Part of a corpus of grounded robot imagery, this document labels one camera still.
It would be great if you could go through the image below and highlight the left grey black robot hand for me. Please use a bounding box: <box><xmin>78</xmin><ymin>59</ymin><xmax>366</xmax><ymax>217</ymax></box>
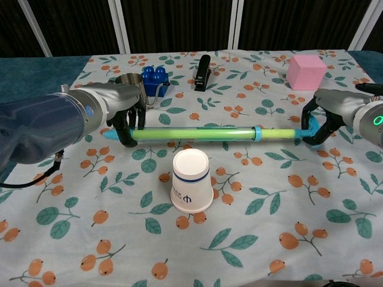
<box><xmin>80</xmin><ymin>83</ymin><xmax>147</xmax><ymax>148</ymax></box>

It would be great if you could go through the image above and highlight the pink foam cube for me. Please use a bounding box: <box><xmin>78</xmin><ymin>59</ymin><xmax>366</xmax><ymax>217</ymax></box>
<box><xmin>287</xmin><ymin>54</ymin><xmax>327</xmax><ymax>91</ymax></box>

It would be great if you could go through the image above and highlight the green and blue tube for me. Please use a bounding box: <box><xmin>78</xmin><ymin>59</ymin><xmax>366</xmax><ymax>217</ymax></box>
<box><xmin>103</xmin><ymin>117</ymin><xmax>321</xmax><ymax>149</ymax></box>

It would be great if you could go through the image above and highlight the white frame dark partition screen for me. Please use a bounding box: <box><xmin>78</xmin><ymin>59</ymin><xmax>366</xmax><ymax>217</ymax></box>
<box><xmin>0</xmin><ymin>0</ymin><xmax>383</xmax><ymax>57</ymax></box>

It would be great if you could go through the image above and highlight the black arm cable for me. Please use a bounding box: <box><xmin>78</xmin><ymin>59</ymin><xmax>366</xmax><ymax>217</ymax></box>
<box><xmin>0</xmin><ymin>151</ymin><xmax>65</xmax><ymax>189</ymax></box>

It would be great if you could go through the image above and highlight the white paper cup blue print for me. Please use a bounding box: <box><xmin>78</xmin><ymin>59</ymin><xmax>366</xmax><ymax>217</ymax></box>
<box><xmin>170</xmin><ymin>148</ymin><xmax>214</xmax><ymax>214</ymax></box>

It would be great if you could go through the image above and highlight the small steel pitcher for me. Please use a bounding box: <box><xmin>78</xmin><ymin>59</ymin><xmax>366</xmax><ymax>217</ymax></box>
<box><xmin>115</xmin><ymin>74</ymin><xmax>169</xmax><ymax>109</ymax></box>

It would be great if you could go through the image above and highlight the floral fruit print tablecloth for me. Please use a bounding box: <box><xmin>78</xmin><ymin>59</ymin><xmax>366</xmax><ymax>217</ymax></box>
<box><xmin>0</xmin><ymin>49</ymin><xmax>383</xmax><ymax>287</ymax></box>

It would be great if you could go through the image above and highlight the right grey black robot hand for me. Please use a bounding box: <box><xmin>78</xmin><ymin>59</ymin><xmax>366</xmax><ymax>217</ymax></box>
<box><xmin>300</xmin><ymin>88</ymin><xmax>373</xmax><ymax>147</ymax></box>

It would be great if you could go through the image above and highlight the blue toy building block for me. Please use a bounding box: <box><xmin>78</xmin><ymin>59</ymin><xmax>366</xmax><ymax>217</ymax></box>
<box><xmin>141</xmin><ymin>66</ymin><xmax>171</xmax><ymax>99</ymax></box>

